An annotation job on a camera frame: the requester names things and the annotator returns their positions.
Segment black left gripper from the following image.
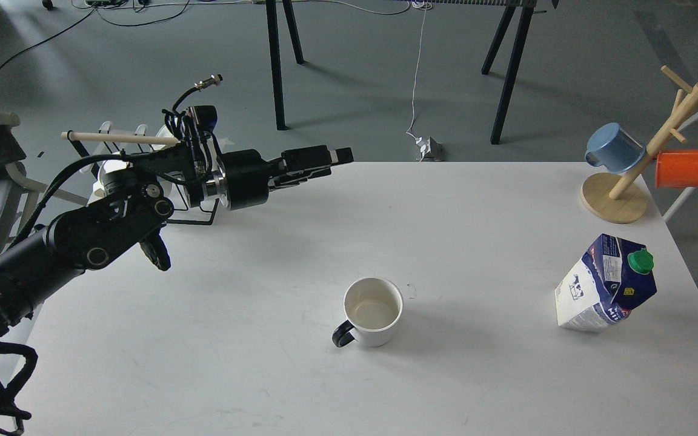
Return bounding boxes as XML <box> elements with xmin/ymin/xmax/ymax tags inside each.
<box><xmin>188</xmin><ymin>145</ymin><xmax>354</xmax><ymax>211</ymax></box>

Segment white mug black handle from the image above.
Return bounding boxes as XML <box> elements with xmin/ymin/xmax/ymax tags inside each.
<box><xmin>331</xmin><ymin>277</ymin><xmax>404</xmax><ymax>348</ymax></box>

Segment blue white milk carton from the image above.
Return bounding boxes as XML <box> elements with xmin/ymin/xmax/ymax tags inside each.
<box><xmin>554</xmin><ymin>234</ymin><xmax>657</xmax><ymax>333</ymax></box>

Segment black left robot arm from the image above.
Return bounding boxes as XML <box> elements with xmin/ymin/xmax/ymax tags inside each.
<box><xmin>0</xmin><ymin>75</ymin><xmax>354</xmax><ymax>435</ymax></box>

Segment black table legs left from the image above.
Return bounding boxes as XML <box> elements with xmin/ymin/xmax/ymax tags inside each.
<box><xmin>264</xmin><ymin>1</ymin><xmax>305</xmax><ymax>131</ymax></box>

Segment black table legs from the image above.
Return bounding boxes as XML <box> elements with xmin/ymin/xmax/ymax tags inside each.
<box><xmin>264</xmin><ymin>1</ymin><xmax>305</xmax><ymax>131</ymax></box>
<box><xmin>481</xmin><ymin>1</ymin><xmax>537</xmax><ymax>145</ymax></box>

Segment white mug front on rack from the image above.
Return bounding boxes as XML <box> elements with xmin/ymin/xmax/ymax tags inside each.
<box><xmin>92</xmin><ymin>159</ymin><xmax>128</xmax><ymax>199</ymax></box>

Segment black table legs right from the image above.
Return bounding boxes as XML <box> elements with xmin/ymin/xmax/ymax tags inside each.
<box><xmin>481</xmin><ymin>1</ymin><xmax>537</xmax><ymax>145</ymax></box>

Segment blue mug on tree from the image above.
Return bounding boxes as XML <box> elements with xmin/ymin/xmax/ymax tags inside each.
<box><xmin>584</xmin><ymin>122</ymin><xmax>645</xmax><ymax>174</ymax></box>

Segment wooden mug tree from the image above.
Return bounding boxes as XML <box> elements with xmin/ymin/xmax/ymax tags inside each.
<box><xmin>580</xmin><ymin>65</ymin><xmax>698</xmax><ymax>224</ymax></box>

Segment orange mug on tree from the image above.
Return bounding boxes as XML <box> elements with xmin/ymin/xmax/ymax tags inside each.
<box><xmin>654</xmin><ymin>149</ymin><xmax>698</xmax><ymax>188</ymax></box>

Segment white cable on floor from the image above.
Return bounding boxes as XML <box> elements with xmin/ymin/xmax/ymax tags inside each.
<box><xmin>405</xmin><ymin>0</ymin><xmax>432</xmax><ymax>143</ymax></box>

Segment black wire mug rack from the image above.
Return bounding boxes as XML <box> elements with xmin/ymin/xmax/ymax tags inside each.
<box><xmin>61</xmin><ymin>122</ymin><xmax>221</xmax><ymax>226</ymax></box>

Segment black cable on floor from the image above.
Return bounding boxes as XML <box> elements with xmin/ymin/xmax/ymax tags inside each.
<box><xmin>0</xmin><ymin>0</ymin><xmax>192</xmax><ymax>88</ymax></box>

